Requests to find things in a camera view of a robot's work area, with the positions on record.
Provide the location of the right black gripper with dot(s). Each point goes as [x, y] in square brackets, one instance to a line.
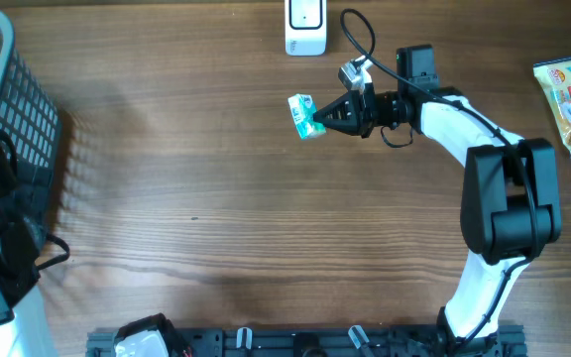
[361, 112]

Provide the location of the small teal white box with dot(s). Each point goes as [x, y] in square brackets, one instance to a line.
[302, 109]

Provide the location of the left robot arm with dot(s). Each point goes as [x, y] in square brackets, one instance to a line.
[24, 328]

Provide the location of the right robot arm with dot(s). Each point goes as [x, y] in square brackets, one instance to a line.
[510, 200]

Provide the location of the white barcode scanner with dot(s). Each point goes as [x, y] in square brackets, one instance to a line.
[305, 27]

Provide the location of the dark grey plastic shopping basket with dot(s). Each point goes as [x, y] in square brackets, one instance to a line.
[27, 114]

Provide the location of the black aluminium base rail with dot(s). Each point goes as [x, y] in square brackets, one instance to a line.
[394, 341]

